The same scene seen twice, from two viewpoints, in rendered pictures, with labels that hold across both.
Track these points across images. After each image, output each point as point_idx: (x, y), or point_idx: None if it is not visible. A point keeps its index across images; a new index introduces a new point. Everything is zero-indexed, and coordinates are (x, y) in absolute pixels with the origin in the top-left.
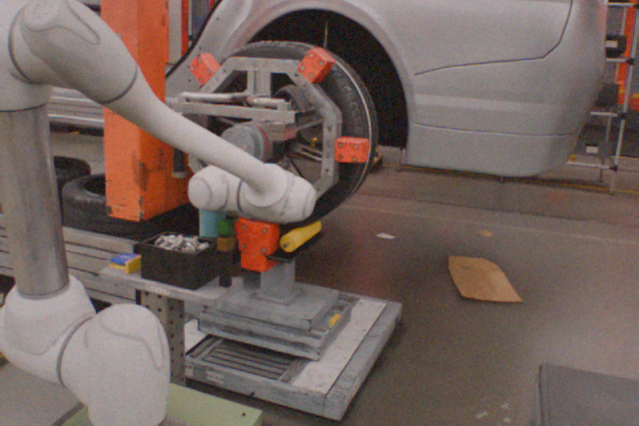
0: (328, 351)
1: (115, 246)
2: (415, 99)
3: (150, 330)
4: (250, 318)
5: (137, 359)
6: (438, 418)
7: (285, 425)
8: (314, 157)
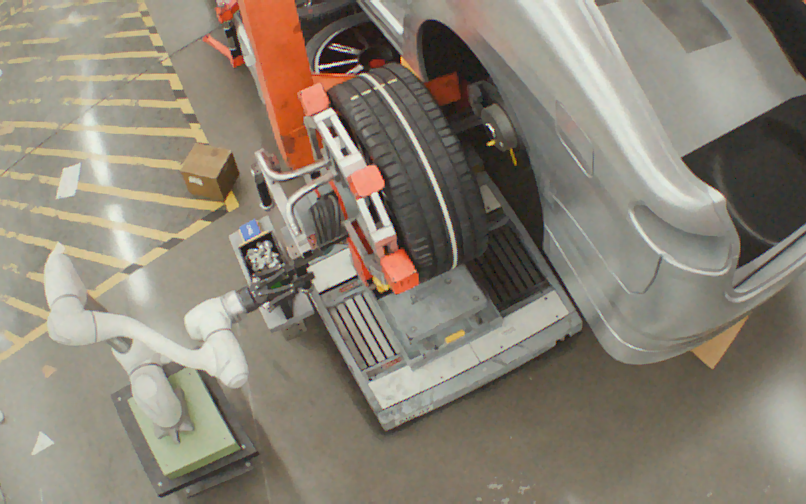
0: (438, 360)
1: None
2: (546, 208)
3: (151, 401)
4: None
5: (146, 410)
6: (460, 471)
7: (347, 408)
8: (399, 230)
